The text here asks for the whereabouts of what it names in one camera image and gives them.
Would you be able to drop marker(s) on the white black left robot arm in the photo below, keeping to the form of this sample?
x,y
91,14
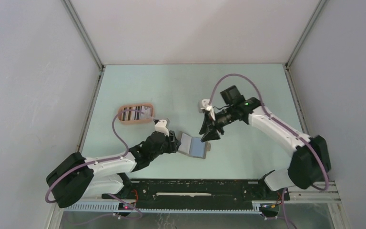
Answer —
x,y
80,177

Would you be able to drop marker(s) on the white cable duct strip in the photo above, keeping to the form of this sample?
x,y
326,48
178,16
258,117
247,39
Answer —
x,y
115,207

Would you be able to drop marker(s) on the aluminium frame rail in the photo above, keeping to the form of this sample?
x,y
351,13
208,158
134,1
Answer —
x,y
312,195

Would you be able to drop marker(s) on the stack of credit cards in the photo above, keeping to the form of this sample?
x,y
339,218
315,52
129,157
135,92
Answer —
x,y
136,113

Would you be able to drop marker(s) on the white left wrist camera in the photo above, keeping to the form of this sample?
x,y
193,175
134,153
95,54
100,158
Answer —
x,y
160,125

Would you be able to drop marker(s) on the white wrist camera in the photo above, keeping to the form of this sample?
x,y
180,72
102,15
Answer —
x,y
206,108
160,125

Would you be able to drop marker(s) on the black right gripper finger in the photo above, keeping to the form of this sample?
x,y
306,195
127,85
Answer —
x,y
209,134
207,125

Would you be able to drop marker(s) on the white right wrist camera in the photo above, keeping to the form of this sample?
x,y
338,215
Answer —
x,y
206,108

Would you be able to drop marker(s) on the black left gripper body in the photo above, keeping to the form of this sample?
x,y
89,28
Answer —
x,y
168,146

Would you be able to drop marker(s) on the taupe leather card holder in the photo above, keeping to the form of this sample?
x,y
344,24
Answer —
x,y
193,146

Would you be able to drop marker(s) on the peach plastic card tray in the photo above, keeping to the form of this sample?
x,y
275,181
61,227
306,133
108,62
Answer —
x,y
144,121

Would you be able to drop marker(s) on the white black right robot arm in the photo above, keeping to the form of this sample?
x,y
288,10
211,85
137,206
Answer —
x,y
309,155

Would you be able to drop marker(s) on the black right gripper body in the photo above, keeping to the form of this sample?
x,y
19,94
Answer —
x,y
224,118

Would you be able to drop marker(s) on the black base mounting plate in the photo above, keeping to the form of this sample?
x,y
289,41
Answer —
x,y
198,194

